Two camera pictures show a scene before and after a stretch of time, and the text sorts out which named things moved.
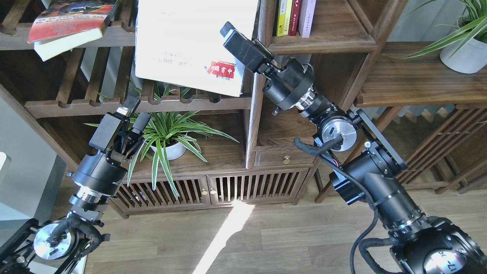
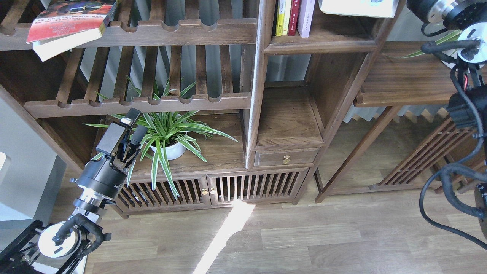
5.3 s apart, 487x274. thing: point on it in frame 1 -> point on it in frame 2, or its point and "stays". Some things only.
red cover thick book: x=62 y=25 stays
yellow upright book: x=281 y=18 stays
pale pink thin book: x=306 y=11 stays
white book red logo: x=180 y=42 -> x=379 y=8
